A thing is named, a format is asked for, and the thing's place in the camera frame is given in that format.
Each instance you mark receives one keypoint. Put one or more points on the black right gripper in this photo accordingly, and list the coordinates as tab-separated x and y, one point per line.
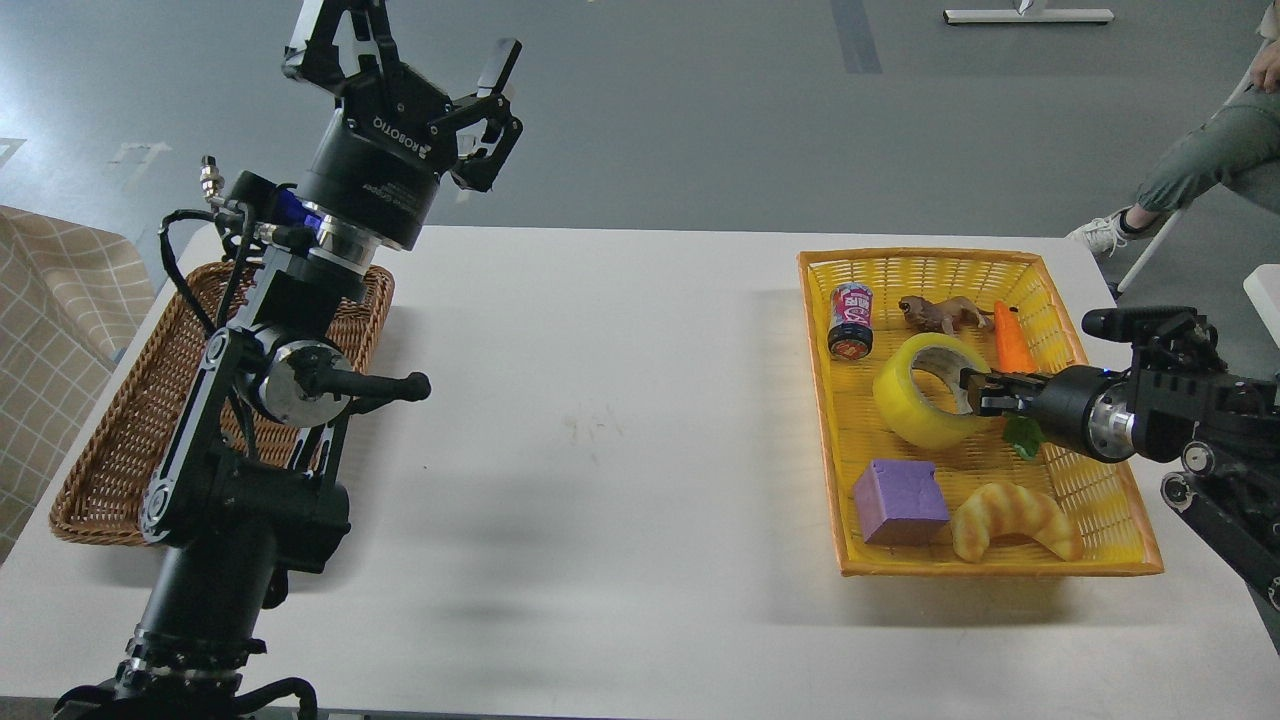
1082	408

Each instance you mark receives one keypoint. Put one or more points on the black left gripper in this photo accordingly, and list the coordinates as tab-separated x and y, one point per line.
379	165

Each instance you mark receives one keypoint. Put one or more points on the yellow tape roll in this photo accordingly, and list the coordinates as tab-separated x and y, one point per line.
906	410

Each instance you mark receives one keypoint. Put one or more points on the brown wicker basket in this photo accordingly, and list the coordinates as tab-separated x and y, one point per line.
100	500

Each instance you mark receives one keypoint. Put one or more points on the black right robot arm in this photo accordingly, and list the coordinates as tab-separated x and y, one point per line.
1177	401

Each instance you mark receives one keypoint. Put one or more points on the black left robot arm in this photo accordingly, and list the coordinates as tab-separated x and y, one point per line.
247	489

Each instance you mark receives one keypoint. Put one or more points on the orange toy carrot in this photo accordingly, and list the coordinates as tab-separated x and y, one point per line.
1014	356

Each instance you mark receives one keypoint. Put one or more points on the brown toy animal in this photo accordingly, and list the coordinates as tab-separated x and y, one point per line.
946	316

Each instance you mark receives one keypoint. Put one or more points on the toy croissant bread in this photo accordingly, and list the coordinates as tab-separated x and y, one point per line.
1003	509

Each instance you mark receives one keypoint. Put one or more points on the yellow plastic basket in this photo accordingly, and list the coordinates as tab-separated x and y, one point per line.
1102	499

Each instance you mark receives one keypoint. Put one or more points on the purple cube block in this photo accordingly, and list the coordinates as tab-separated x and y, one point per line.
899	502

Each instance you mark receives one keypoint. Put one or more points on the small soda can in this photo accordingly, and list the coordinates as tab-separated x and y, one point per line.
850	334

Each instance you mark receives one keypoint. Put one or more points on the seated person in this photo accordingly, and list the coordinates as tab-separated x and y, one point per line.
1237	148

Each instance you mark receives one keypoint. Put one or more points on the beige checkered cloth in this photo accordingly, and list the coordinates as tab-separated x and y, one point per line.
72	298

